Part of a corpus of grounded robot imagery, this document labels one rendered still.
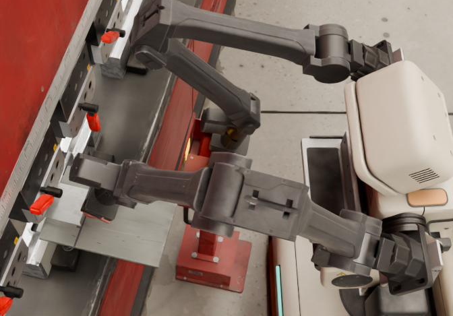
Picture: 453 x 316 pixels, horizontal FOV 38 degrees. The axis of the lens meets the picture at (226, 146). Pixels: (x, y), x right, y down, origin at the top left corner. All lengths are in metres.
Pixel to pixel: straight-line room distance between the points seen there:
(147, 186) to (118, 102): 0.69
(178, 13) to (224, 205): 0.54
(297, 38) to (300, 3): 1.81
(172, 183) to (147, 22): 0.42
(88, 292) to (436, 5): 2.32
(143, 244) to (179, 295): 1.02
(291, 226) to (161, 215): 0.64
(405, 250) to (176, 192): 0.46
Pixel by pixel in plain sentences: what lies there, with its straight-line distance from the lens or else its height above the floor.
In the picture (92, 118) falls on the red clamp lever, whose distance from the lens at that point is 1.42.
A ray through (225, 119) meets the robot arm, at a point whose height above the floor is 0.95.
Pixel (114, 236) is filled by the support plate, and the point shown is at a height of 1.00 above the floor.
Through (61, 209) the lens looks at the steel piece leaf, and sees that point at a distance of 1.48.
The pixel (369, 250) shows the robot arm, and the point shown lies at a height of 1.26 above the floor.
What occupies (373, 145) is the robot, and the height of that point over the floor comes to 1.34.
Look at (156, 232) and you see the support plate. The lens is 1.43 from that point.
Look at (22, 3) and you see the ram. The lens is 1.06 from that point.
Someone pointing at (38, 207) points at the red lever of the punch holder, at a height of 1.24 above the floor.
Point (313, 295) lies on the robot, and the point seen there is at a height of 0.28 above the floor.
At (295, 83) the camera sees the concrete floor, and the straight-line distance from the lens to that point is 2.87.
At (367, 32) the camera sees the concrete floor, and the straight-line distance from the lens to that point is 3.12.
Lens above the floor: 2.33
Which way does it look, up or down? 61 degrees down
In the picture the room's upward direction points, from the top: 6 degrees clockwise
